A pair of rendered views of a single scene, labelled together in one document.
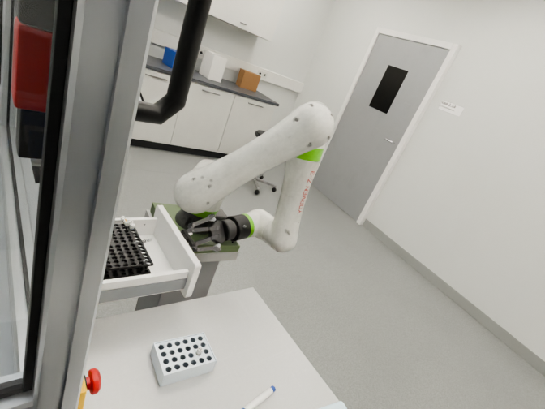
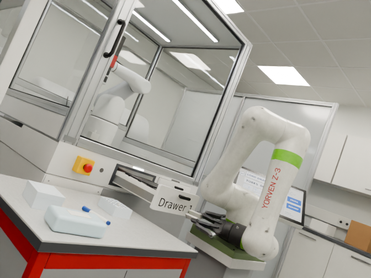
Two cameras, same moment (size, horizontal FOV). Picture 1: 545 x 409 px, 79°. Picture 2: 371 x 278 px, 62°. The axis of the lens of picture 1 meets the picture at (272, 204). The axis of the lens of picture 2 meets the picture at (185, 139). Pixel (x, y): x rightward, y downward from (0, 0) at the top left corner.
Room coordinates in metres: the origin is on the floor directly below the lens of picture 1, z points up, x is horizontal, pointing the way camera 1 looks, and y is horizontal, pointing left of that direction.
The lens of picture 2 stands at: (0.67, -1.24, 1.03)
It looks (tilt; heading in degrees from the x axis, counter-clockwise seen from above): 5 degrees up; 88
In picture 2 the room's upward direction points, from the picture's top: 22 degrees clockwise
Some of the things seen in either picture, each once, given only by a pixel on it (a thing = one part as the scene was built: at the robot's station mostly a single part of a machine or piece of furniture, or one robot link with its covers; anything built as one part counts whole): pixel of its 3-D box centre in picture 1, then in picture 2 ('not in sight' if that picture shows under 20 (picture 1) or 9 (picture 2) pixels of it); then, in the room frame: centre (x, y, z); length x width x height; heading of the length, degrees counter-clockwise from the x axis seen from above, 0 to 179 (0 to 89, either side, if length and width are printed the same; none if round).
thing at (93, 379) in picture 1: (90, 382); (87, 167); (0.35, 0.17, 0.88); 0.04 x 0.03 x 0.04; 46
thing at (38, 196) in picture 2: not in sight; (43, 196); (0.34, -0.22, 0.79); 0.13 x 0.09 x 0.05; 128
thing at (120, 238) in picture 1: (93, 256); (148, 188); (0.63, 0.35, 0.87); 0.22 x 0.18 x 0.06; 136
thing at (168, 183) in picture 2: not in sight; (173, 191); (0.76, 0.66, 0.87); 0.29 x 0.02 x 0.11; 46
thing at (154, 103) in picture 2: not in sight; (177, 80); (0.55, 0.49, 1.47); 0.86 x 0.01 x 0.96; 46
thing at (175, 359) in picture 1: (183, 357); (114, 207); (0.54, 0.05, 0.78); 0.12 x 0.08 x 0.04; 132
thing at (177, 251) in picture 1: (172, 247); (176, 201); (0.77, 0.21, 0.87); 0.29 x 0.02 x 0.11; 46
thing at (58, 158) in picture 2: not in sight; (94, 159); (0.22, 0.80, 0.87); 1.02 x 0.95 x 0.14; 46
